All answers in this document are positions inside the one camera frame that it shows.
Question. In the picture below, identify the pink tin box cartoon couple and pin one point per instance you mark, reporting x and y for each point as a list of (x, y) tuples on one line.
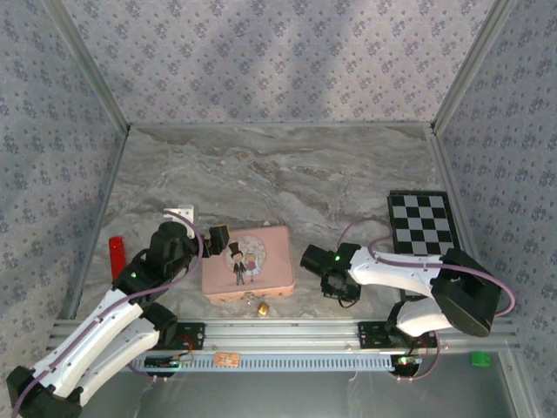
[(270, 261)]

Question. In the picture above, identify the brass padlock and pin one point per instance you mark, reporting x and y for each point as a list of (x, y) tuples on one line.
[(263, 309)]

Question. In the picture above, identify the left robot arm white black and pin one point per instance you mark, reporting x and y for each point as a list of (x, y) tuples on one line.
[(109, 331)]

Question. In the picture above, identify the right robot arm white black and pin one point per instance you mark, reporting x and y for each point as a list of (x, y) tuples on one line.
[(391, 274)]

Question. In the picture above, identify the red plastic tube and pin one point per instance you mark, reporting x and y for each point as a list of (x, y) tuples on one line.
[(116, 257)]

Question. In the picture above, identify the black white checkerboard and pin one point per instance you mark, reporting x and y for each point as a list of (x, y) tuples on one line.
[(420, 217)]

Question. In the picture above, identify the orange label sticker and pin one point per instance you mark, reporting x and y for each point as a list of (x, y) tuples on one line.
[(227, 359)]

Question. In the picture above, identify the grey metal shelf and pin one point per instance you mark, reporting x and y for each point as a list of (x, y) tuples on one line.
[(304, 396)]

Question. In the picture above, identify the green plastic block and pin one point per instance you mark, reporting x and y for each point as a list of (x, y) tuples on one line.
[(480, 359)]

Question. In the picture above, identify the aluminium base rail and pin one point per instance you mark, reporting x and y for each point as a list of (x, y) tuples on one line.
[(283, 335)]

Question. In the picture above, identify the aluminium frame post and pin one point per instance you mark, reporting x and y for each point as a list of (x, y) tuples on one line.
[(472, 65)]

